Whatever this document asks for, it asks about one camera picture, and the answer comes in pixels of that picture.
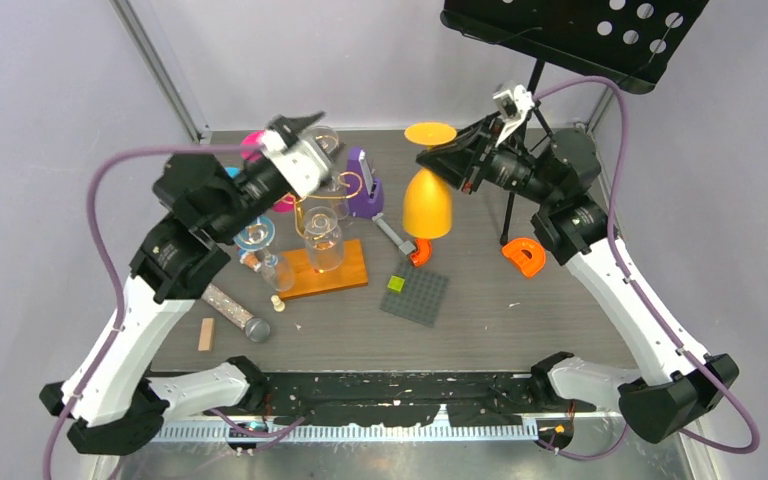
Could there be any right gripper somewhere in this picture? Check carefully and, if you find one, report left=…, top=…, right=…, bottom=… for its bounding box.
left=416, top=116, right=557, bottom=207

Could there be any orange plastic goblet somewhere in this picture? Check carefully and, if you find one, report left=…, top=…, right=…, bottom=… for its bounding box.
left=402, top=122, right=456, bottom=240

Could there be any magenta plastic goblet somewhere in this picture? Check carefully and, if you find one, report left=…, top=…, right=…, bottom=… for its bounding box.
left=241, top=130, right=294, bottom=213

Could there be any clear wine glass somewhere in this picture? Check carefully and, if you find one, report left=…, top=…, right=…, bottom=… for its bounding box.
left=233, top=215, right=295, bottom=292

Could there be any gold wire glass rack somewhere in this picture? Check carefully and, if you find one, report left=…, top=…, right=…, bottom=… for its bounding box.
left=234, top=129, right=370, bottom=301

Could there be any clear champagne flute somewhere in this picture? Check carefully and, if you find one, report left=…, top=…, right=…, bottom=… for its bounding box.
left=304, top=125, right=349, bottom=220

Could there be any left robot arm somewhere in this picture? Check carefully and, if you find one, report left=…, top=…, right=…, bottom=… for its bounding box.
left=40, top=113, right=333, bottom=456

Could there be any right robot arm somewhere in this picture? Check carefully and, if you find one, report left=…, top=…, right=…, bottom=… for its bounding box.
left=416, top=116, right=739, bottom=444

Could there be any purple metronome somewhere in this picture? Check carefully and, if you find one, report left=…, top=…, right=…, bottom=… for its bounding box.
left=346, top=147, right=385, bottom=219

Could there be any grey plastic bar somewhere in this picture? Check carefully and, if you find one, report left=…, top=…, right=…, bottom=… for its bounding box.
left=372, top=213, right=416, bottom=257

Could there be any small orange curved piece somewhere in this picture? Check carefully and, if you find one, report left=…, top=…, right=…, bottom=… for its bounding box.
left=408, top=238, right=433, bottom=268

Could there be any orange curved track piece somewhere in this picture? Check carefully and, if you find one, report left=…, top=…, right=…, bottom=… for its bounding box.
left=501, top=237, right=547, bottom=278

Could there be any small clown figurine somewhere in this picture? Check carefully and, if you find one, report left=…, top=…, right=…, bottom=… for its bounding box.
left=239, top=250, right=262, bottom=272

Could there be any grey lego baseplate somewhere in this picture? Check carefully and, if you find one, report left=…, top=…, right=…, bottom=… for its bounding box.
left=379, top=261, right=449, bottom=328

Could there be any green lego brick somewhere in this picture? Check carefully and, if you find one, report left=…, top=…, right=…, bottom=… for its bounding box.
left=387, top=275, right=405, bottom=293

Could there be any cream chess pawn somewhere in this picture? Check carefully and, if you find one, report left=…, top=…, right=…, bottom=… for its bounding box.
left=270, top=295, right=286, bottom=312

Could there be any black music stand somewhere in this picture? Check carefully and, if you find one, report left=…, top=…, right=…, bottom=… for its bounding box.
left=440, top=1, right=705, bottom=262

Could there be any glitter tube with cap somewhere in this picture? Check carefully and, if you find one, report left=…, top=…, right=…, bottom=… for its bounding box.
left=202, top=284, right=271, bottom=343

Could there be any small wooden block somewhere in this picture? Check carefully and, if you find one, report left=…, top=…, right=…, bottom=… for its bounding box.
left=197, top=318, right=216, bottom=352

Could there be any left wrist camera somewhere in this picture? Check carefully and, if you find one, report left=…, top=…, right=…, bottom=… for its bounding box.
left=260, top=130, right=330, bottom=198

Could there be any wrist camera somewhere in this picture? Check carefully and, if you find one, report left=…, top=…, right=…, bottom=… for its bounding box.
left=260, top=130, right=330, bottom=198
left=492, top=81, right=535, bottom=147

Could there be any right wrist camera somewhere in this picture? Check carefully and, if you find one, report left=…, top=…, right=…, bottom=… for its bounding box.
left=492, top=81, right=535, bottom=147

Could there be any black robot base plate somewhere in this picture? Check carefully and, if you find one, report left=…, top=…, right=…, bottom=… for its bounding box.
left=152, top=369, right=597, bottom=429

